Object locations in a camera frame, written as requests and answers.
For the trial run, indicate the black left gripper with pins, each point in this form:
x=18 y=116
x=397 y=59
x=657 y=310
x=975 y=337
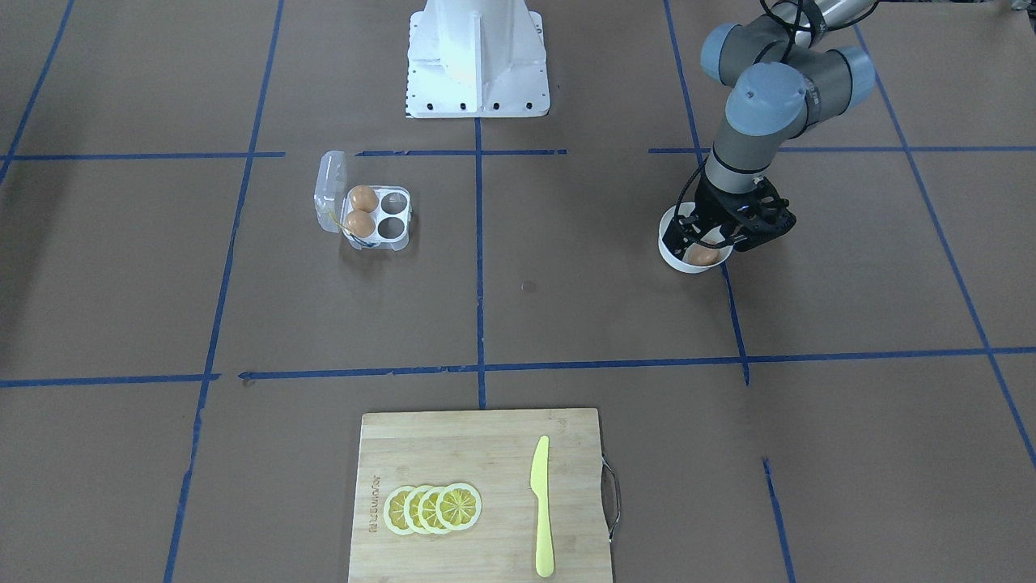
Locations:
x=711 y=200

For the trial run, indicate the brown egg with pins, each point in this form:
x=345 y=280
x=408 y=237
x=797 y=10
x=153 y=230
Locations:
x=703 y=257
x=363 y=198
x=359 y=224

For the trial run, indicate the white bowl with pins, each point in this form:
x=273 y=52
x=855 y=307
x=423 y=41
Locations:
x=677 y=263

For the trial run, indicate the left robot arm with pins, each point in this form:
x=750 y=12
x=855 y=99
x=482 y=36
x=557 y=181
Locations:
x=780 y=87

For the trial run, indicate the clear plastic egg box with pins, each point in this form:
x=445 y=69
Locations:
x=393 y=217

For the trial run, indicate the yellow plastic knife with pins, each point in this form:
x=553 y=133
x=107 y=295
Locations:
x=543 y=556

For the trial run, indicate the wooden cutting board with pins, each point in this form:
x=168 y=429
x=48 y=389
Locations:
x=493 y=450

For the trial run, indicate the lemon slice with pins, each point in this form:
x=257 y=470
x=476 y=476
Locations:
x=395 y=511
x=459 y=506
x=412 y=510
x=428 y=512

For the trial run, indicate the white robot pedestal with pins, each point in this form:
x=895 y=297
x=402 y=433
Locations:
x=476 y=59

